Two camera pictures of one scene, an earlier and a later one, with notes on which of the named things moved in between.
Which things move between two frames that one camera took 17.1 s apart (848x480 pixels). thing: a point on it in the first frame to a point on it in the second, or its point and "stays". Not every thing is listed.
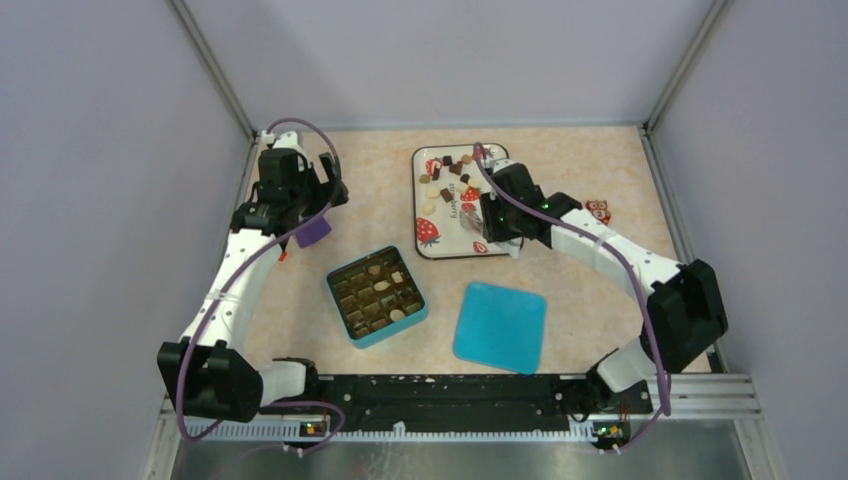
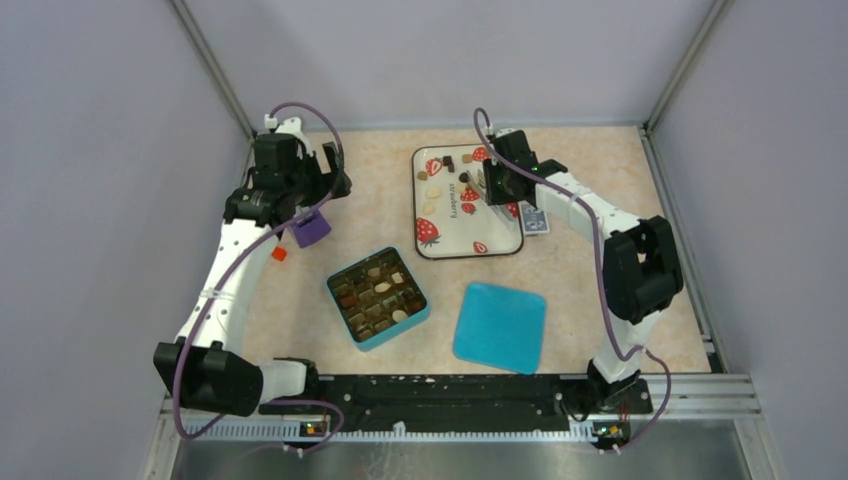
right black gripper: [492, 232] to [490, 169]
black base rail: [478, 403] stays
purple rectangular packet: [312, 232] stays
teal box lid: [501, 326] stays
